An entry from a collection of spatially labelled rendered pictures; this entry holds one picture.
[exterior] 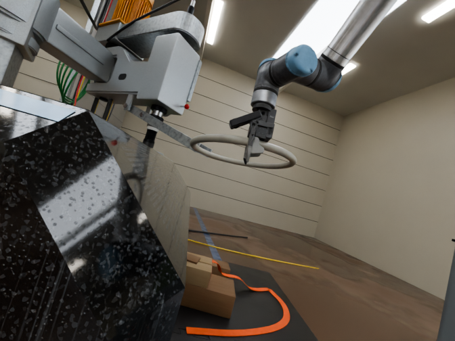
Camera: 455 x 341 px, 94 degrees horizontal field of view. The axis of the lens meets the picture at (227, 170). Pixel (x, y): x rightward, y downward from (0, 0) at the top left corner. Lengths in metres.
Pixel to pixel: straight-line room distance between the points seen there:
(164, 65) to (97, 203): 1.12
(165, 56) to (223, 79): 5.07
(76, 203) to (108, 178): 0.06
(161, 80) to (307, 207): 6.20
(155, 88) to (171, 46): 0.27
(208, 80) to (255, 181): 3.13
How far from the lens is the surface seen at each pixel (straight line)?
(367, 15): 0.82
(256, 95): 0.79
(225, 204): 5.95
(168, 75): 1.36
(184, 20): 1.54
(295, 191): 6.72
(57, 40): 1.71
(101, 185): 0.38
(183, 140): 1.12
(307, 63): 0.74
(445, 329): 0.52
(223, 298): 1.49
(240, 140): 0.75
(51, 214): 0.35
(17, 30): 1.53
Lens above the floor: 0.77
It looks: 4 degrees up
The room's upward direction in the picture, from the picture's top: 16 degrees clockwise
